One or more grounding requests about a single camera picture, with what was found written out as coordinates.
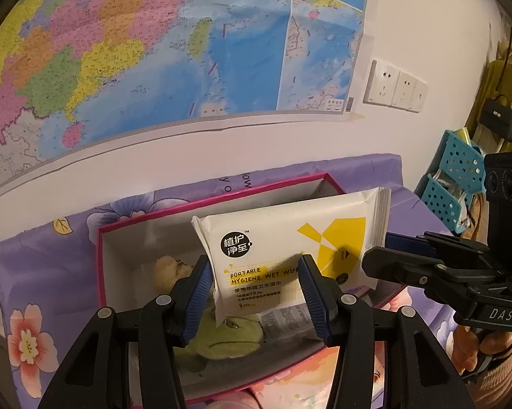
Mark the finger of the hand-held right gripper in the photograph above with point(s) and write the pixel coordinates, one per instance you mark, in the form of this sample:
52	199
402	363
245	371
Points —
409	243
396	266

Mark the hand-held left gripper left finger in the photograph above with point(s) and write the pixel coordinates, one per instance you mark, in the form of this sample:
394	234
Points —
196	302

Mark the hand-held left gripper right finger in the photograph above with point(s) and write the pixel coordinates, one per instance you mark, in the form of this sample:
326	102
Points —
313	302

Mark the beige plush toy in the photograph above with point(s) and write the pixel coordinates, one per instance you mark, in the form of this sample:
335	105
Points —
168	270

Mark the green plush toy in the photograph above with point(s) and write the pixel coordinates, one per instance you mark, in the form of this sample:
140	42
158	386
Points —
230	341

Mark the white yellow wet wipes pack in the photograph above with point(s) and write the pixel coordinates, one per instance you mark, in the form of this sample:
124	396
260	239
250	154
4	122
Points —
281	238

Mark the pink cardboard box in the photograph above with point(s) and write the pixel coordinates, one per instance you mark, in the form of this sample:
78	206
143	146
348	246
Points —
126	268

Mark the person's right hand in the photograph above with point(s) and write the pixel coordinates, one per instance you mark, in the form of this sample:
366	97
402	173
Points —
473	345

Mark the blue perforated basket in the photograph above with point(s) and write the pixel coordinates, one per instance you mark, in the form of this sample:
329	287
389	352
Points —
460	162
439	204

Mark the black handbag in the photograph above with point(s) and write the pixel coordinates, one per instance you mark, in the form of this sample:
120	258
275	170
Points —
492	79
496	119

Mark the purple floral bed sheet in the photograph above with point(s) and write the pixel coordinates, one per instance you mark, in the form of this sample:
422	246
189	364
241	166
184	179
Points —
34	264

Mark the colourful wall map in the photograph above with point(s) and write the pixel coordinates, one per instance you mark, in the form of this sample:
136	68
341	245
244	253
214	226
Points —
153	51

